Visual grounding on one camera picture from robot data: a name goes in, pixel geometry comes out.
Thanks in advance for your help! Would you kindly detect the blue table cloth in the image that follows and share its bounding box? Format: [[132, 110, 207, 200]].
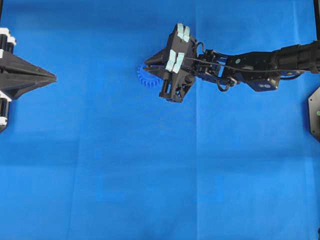
[[0, 0, 320, 240]]

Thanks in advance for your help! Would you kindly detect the black aluminium frame rail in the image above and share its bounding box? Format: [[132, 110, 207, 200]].
[[313, 0, 320, 41]]

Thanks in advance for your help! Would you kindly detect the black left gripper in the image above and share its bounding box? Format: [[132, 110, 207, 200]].
[[0, 27, 57, 133]]

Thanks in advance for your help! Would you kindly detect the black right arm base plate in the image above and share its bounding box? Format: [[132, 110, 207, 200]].
[[307, 87, 320, 142]]

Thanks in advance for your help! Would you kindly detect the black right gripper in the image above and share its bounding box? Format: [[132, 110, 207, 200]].
[[144, 23, 197, 103]]

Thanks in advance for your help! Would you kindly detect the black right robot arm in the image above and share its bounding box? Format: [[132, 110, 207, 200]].
[[144, 23, 320, 103]]

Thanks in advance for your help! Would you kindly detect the blue plastic gear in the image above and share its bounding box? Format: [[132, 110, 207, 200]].
[[137, 63, 162, 88]]

